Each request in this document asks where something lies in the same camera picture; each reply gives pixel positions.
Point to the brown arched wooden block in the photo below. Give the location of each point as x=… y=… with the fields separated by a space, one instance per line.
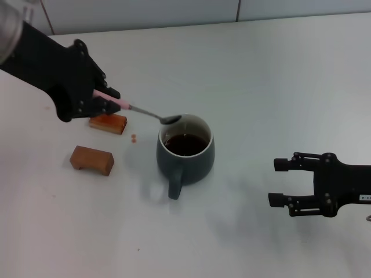
x=92 y=160

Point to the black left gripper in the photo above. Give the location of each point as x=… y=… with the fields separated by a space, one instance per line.
x=43 y=63

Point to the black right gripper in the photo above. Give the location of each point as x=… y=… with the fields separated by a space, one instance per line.
x=339 y=185

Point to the dark coffee liquid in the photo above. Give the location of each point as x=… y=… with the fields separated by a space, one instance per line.
x=185 y=144

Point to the stained orange wooden block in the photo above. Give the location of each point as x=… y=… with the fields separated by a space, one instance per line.
x=113 y=123

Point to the grey ceramic mug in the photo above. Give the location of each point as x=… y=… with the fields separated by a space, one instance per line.
x=197 y=171

